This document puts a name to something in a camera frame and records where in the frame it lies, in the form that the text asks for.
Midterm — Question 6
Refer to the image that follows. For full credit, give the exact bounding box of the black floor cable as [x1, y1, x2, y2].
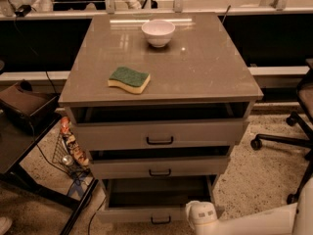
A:
[86, 197, 108, 235]

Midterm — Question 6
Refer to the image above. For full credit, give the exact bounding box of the grey bottom drawer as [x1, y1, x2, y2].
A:
[96, 175, 218, 225]

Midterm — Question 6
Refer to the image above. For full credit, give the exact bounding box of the green yellow sponge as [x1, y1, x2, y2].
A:
[108, 67, 151, 94]

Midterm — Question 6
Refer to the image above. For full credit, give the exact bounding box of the black wire basket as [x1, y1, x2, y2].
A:
[52, 135, 89, 177]

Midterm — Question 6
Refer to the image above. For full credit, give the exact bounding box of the grey drawer cabinet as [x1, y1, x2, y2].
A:
[58, 12, 264, 204]

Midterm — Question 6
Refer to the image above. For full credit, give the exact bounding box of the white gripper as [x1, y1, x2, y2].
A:
[185, 201, 217, 229]

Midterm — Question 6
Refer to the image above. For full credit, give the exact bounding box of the dark box on table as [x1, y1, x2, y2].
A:
[0, 80, 58, 135]

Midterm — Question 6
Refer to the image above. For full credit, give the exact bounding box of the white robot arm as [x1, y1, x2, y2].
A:
[186, 178, 313, 235]

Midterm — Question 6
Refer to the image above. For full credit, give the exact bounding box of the white ceramic bowl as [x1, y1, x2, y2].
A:
[141, 20, 175, 48]

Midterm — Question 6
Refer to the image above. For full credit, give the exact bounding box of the grey middle drawer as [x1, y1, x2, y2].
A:
[90, 156, 230, 179]

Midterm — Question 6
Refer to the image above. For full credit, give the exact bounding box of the black power adapter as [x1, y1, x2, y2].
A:
[15, 5, 31, 17]

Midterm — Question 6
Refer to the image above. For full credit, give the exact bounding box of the white shoe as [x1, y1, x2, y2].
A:
[0, 216, 13, 235]

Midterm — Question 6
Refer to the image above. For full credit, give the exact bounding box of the black side table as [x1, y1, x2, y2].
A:
[0, 113, 98, 235]

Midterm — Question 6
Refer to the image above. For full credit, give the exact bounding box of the snack bag in basket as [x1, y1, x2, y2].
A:
[60, 117, 89, 166]

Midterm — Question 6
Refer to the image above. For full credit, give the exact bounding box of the grey drawer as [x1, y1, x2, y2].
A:
[90, 156, 230, 179]
[96, 175, 218, 225]
[72, 118, 248, 151]

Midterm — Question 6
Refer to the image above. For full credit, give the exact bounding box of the grey top drawer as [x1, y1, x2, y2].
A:
[72, 118, 248, 151]

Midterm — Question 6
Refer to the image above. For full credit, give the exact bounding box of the black office chair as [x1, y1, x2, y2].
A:
[250, 59, 313, 204]

